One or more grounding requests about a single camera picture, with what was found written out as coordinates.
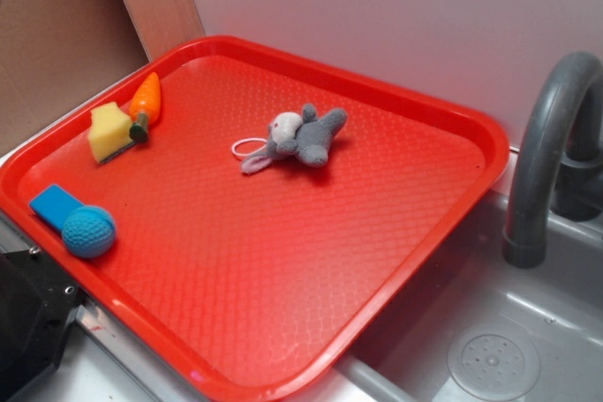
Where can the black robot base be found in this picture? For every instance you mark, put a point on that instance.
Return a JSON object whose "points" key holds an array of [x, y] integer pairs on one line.
{"points": [[39, 301]]}

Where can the orange toy carrot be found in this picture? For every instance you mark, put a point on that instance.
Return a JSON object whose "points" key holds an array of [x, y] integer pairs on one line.
{"points": [[145, 108]]}

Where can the grey plush bunny toy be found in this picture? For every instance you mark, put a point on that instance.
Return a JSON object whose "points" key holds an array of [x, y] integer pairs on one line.
{"points": [[306, 136]]}

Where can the red plastic tray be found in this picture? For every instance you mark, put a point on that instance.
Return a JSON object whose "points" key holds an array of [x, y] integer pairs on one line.
{"points": [[251, 286]]}

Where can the yellow sponge piece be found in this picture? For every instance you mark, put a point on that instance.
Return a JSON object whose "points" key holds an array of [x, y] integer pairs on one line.
{"points": [[109, 131]]}

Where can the blue textured ball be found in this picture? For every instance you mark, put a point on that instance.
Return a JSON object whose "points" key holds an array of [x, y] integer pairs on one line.
{"points": [[89, 232]]}

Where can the grey toy sink basin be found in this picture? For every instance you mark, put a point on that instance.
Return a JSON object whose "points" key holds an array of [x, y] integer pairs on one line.
{"points": [[470, 327]]}

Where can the blue rectangular block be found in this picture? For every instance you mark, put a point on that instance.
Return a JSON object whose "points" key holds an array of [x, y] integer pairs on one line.
{"points": [[54, 205]]}

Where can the grey toy faucet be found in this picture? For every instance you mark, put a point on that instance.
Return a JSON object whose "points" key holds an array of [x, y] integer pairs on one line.
{"points": [[559, 166]]}

